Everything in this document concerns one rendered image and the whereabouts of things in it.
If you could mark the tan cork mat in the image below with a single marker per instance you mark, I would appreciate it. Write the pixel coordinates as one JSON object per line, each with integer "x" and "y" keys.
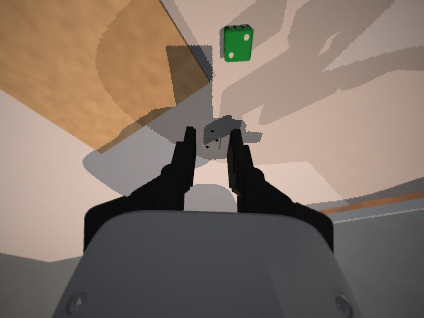
{"x": 99, "y": 69}

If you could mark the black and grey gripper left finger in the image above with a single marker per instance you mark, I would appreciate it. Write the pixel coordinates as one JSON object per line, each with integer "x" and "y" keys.
{"x": 164, "y": 192}

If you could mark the green die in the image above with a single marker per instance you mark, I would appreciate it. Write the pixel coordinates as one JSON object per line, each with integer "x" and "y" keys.
{"x": 238, "y": 43}

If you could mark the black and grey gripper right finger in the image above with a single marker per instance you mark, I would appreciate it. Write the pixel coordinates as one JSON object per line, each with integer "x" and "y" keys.
{"x": 262, "y": 197}

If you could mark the white die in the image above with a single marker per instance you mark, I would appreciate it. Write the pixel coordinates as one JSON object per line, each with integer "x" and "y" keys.
{"x": 212, "y": 138}

